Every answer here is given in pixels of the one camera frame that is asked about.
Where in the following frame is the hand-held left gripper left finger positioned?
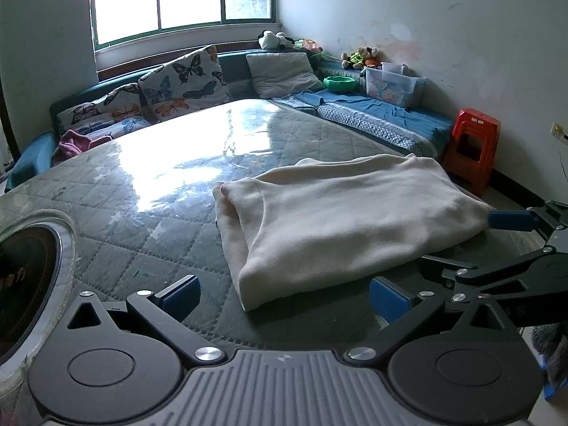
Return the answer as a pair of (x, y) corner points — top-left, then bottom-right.
(66, 274), (228, 367)

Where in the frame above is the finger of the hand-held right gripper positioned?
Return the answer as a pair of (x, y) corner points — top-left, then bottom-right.
(419, 247), (556, 303)
(487, 200), (568, 249)

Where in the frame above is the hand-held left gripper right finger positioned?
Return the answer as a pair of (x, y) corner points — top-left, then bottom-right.
(344, 276), (524, 367)

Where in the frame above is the cream garment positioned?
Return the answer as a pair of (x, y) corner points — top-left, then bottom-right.
(212, 153), (493, 312)

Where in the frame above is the grey fuzzy cloth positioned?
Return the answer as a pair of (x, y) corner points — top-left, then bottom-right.
(530, 323), (568, 402)

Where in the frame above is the red plastic stool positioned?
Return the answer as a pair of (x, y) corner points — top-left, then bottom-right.
(441, 108), (502, 196)

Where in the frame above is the black round heater plate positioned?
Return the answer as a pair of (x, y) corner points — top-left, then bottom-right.
(0, 211), (76, 382)

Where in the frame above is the blue bed sheet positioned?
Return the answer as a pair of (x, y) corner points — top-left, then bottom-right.
(273, 88), (455, 160)

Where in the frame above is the clear plastic storage box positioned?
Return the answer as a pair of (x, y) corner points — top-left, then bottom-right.
(364, 66), (427, 110)

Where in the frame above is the butterfly print seat cushion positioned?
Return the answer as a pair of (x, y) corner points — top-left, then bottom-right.
(84, 115), (154, 141)

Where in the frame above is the pink garment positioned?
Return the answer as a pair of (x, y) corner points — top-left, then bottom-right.
(52, 130), (111, 165)

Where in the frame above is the long butterfly print cushion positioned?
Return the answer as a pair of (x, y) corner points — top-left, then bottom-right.
(55, 83), (150, 130)

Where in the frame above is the teal sofa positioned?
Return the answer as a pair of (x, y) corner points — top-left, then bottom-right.
(4, 49), (455, 191)

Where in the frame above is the green bowl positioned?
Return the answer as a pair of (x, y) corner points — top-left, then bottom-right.
(323, 75), (358, 94)

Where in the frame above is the large butterfly print cushion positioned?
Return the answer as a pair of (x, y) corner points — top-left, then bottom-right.
(137, 45), (234, 123)

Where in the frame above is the brown plush bear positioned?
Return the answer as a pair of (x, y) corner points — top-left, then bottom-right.
(357, 47), (381, 70)

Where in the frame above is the grey pillow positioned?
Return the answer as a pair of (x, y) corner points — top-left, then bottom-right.
(245, 52), (327, 99)

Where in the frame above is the panda plush toy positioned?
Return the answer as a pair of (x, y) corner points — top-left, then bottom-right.
(258, 30), (296, 52)

